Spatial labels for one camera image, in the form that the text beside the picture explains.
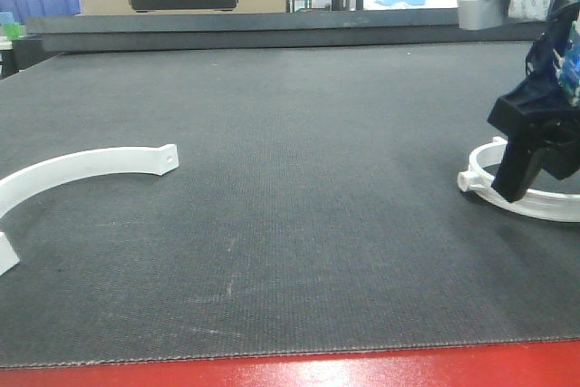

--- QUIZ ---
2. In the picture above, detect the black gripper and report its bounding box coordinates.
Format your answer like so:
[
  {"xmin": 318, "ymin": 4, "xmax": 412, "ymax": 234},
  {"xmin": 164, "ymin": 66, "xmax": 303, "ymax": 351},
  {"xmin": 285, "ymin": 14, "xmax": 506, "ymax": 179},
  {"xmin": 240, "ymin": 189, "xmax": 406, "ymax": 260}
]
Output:
[{"xmin": 488, "ymin": 0, "xmax": 579, "ymax": 203}]

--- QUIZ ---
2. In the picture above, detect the white ribbed pipe clamp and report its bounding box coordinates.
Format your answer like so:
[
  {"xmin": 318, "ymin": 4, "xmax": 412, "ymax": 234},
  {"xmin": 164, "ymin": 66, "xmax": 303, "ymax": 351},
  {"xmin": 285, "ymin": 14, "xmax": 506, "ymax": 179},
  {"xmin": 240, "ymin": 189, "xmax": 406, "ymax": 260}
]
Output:
[{"xmin": 457, "ymin": 137, "xmax": 579, "ymax": 223}]

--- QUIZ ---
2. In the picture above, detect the black rubber table mat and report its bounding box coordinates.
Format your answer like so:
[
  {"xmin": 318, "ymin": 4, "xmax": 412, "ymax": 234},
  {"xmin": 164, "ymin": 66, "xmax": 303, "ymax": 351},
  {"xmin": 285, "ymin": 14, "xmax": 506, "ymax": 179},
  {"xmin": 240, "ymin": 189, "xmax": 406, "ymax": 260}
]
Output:
[{"xmin": 1, "ymin": 42, "xmax": 579, "ymax": 368}]

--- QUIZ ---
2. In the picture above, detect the white curved clamp strap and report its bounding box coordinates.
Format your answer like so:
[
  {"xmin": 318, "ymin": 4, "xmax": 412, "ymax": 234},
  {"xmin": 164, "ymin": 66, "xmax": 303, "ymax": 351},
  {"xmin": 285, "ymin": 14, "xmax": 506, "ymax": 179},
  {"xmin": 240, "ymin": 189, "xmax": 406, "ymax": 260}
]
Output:
[{"xmin": 0, "ymin": 143, "xmax": 180, "ymax": 276}]

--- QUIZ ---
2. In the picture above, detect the black raised board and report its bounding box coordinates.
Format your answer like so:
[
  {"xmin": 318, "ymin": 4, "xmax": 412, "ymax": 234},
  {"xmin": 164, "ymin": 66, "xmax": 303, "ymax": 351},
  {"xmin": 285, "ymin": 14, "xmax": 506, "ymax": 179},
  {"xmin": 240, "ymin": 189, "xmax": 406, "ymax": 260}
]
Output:
[{"xmin": 26, "ymin": 9, "xmax": 547, "ymax": 53}]

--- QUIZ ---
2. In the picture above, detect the green cube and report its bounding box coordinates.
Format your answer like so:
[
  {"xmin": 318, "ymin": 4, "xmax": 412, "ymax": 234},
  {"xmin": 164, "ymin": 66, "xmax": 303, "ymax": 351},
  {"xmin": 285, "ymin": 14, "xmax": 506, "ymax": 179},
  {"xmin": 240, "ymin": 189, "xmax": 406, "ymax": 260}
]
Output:
[{"xmin": 3, "ymin": 23, "xmax": 22, "ymax": 41}]

